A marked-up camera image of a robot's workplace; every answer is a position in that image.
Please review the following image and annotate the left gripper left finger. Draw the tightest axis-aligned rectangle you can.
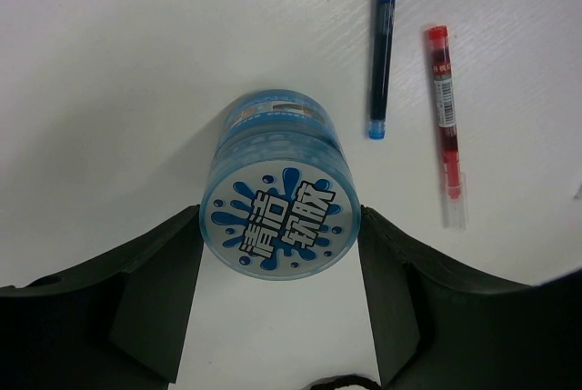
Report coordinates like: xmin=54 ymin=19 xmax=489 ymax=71
xmin=1 ymin=206 xmax=204 ymax=389

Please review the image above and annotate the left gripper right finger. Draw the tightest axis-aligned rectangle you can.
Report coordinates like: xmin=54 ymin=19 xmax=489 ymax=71
xmin=358 ymin=207 xmax=581 ymax=389

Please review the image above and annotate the blue tape roll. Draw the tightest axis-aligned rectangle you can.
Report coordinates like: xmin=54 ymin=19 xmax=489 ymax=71
xmin=199 ymin=89 xmax=361 ymax=281

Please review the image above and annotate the blue pen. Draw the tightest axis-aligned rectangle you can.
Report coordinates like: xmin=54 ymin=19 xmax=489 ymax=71
xmin=368 ymin=0 xmax=396 ymax=140

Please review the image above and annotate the red pen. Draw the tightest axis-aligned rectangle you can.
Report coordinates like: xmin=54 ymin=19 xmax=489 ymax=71
xmin=426 ymin=25 xmax=467 ymax=230

